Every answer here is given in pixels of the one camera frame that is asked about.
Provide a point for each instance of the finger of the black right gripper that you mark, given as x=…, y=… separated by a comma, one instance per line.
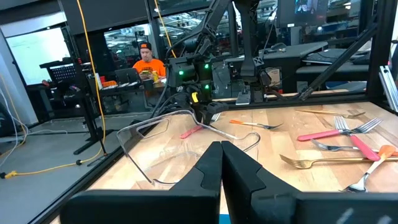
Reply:
x=216, y=109

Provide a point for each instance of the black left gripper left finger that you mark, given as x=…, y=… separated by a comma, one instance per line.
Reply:
x=186, y=205

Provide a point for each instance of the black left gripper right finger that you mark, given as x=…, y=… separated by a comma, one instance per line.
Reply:
x=264, y=205

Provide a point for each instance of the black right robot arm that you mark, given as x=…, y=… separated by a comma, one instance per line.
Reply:
x=248, y=37

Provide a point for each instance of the person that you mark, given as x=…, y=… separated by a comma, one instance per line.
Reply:
x=149, y=67

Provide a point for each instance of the black laptop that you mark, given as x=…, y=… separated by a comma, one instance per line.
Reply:
x=127, y=76

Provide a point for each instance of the clear plastic bin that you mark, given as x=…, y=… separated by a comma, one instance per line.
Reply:
x=161, y=149

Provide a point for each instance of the black office desk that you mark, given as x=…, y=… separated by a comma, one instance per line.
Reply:
x=124, y=93

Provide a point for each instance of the brown cardboard box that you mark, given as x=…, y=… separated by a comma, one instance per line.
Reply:
x=273, y=76

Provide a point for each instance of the black desk with keyboard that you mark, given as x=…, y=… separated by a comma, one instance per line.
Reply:
x=289, y=62

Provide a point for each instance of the black pegboard cart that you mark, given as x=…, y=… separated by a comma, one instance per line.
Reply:
x=62, y=73

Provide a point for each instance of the black computer monitor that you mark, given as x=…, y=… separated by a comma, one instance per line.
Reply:
x=298, y=15

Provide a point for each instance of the whiteboard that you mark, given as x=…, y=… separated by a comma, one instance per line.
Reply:
x=34, y=53

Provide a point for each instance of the silver aluminium bar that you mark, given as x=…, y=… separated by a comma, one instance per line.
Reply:
x=388, y=87

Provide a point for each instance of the black aluminium table frame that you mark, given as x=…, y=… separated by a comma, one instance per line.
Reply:
x=381, y=46

